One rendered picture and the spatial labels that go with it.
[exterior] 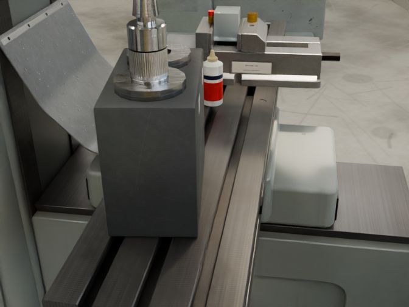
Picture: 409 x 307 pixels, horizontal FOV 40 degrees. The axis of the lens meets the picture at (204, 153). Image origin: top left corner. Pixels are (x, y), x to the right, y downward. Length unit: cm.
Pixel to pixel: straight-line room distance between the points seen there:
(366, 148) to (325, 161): 186
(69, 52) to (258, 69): 40
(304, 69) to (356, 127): 203
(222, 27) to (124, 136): 59
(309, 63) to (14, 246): 72
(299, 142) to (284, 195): 19
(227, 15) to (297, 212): 43
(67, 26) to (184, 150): 67
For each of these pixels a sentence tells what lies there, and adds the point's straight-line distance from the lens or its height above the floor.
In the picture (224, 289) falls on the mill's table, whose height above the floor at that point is 93.
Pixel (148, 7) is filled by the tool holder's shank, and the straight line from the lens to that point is 67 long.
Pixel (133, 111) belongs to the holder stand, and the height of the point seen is 111.
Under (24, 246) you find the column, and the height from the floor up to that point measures 64.
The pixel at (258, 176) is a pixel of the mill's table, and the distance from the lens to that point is 88.
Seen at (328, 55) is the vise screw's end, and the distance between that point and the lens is 126.
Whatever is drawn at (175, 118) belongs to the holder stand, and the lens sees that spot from 66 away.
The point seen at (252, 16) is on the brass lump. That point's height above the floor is 105.
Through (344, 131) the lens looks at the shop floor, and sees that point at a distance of 317.
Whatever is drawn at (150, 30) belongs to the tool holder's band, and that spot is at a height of 119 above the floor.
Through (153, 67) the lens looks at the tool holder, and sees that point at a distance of 68.
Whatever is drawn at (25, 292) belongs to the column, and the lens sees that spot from 132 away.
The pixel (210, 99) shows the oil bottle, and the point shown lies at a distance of 111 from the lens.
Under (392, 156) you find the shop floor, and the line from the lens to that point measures 297.
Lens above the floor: 138
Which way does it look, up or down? 29 degrees down
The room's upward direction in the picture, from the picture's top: 1 degrees counter-clockwise
